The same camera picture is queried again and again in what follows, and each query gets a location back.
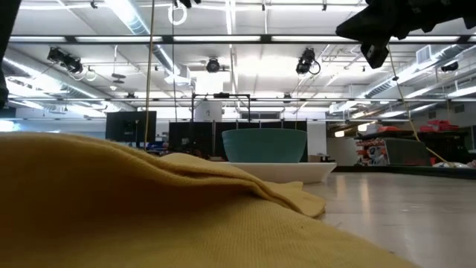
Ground yellow hanging cable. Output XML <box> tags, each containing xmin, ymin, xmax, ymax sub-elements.
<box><xmin>386</xmin><ymin>43</ymin><xmax>457</xmax><ymax>168</ymax></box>
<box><xmin>144</xmin><ymin>0</ymin><xmax>156</xmax><ymax>150</ymax></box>

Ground green bowl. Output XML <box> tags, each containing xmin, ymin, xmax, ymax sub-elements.
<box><xmin>222</xmin><ymin>128</ymin><xmax>308</xmax><ymax>164</ymax></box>

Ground black overhead beam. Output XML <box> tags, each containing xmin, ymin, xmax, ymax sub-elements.
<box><xmin>0</xmin><ymin>34</ymin><xmax>476</xmax><ymax>45</ymax></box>

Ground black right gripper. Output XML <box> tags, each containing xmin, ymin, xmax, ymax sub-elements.
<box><xmin>335</xmin><ymin>0</ymin><xmax>414</xmax><ymax>70</ymax></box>

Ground yellow cloth napkin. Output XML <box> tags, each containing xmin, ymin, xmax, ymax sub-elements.
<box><xmin>0</xmin><ymin>131</ymin><xmax>422</xmax><ymax>268</ymax></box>

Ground white cable loop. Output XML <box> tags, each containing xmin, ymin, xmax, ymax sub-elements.
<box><xmin>167</xmin><ymin>2</ymin><xmax>188</xmax><ymax>27</ymax></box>

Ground grey storage bin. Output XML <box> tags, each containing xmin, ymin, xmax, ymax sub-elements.
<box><xmin>382</xmin><ymin>137</ymin><xmax>433</xmax><ymax>167</ymax></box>

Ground red storage bin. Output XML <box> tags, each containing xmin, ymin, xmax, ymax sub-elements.
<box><xmin>419</xmin><ymin>118</ymin><xmax>460</xmax><ymax>133</ymax></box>

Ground black ceiling camera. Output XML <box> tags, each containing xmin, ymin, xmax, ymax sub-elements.
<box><xmin>295</xmin><ymin>47</ymin><xmax>322</xmax><ymax>76</ymax></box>
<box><xmin>205</xmin><ymin>57</ymin><xmax>222</xmax><ymax>74</ymax></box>
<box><xmin>46</xmin><ymin>46</ymin><xmax>85</xmax><ymax>74</ymax></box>

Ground black metal table frame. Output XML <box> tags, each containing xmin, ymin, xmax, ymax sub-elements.
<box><xmin>332</xmin><ymin>165</ymin><xmax>476</xmax><ymax>180</ymax></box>

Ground black monitor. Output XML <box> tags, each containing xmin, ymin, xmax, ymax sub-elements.
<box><xmin>105</xmin><ymin>110</ymin><xmax>158</xmax><ymax>144</ymax></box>

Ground white plate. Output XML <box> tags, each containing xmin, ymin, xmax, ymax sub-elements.
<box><xmin>214</xmin><ymin>161</ymin><xmax>338</xmax><ymax>185</ymax></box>

